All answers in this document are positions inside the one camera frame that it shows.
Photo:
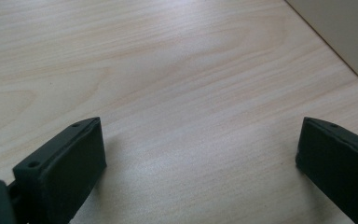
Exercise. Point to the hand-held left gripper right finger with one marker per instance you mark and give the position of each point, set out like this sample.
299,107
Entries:
338,168

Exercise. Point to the beige box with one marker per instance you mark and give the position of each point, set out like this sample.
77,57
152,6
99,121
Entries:
345,28

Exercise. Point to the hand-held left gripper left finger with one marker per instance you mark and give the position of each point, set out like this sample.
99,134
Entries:
62,174

